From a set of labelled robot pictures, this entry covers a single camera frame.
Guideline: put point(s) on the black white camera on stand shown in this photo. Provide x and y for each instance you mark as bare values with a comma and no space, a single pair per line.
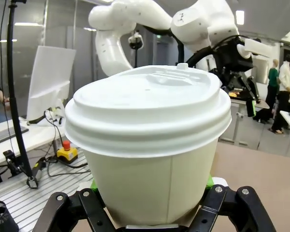
136,41

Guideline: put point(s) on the white paper cup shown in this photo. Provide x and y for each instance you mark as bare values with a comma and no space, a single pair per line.
147,188

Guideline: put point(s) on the black mesh cylinder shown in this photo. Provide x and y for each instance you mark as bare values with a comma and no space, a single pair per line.
2,217

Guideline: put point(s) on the black pole base clamp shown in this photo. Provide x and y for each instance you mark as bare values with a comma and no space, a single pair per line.
35,174

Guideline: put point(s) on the yellow emergency stop button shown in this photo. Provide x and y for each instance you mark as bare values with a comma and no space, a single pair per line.
67,153

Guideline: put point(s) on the white plastic cup lid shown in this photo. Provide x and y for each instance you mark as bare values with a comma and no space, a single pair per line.
147,108

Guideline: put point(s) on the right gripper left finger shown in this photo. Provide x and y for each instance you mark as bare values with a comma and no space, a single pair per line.
87,212

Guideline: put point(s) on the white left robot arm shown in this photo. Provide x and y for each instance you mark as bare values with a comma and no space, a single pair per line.
135,14

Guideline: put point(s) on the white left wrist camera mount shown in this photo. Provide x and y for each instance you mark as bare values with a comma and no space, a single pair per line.
258,48

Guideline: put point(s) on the white computer monitor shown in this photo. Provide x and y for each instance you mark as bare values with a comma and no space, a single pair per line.
50,79

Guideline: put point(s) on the grey background table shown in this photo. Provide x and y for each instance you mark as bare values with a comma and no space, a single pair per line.
261,104

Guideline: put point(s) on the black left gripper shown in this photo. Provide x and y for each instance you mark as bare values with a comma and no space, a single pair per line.
234,55

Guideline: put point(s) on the black tripod pole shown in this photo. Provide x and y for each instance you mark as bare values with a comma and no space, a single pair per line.
14,96

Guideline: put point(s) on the person in white shirt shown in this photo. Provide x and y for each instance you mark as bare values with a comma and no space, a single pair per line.
284,79

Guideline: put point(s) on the grey flat tablet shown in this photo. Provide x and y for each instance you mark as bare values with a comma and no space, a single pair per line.
4,136

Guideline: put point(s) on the person in green top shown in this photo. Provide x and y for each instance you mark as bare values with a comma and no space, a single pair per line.
272,79

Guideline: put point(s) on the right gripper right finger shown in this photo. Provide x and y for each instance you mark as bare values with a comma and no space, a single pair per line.
232,212

